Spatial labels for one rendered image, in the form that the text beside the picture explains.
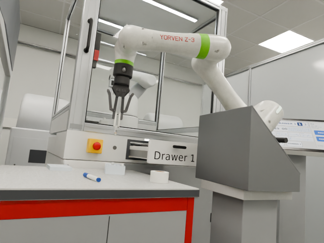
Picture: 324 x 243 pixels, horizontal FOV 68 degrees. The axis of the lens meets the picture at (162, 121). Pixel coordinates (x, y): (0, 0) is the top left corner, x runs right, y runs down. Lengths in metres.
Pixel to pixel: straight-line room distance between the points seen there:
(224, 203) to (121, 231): 0.53
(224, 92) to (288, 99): 1.56
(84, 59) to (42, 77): 3.34
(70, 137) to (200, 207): 0.93
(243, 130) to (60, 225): 0.71
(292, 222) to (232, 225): 0.85
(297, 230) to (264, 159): 0.99
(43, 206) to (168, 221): 0.38
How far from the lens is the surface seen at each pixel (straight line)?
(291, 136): 1.86
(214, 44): 1.19
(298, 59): 2.90
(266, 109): 1.24
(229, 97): 1.35
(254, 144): 0.99
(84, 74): 1.35
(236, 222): 1.11
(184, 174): 1.58
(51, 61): 4.76
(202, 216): 1.72
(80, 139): 1.30
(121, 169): 1.09
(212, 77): 1.34
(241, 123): 1.02
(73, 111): 1.31
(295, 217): 1.93
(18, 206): 0.71
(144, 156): 1.20
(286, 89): 2.88
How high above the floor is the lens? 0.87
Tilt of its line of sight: 7 degrees up
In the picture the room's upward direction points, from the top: 5 degrees clockwise
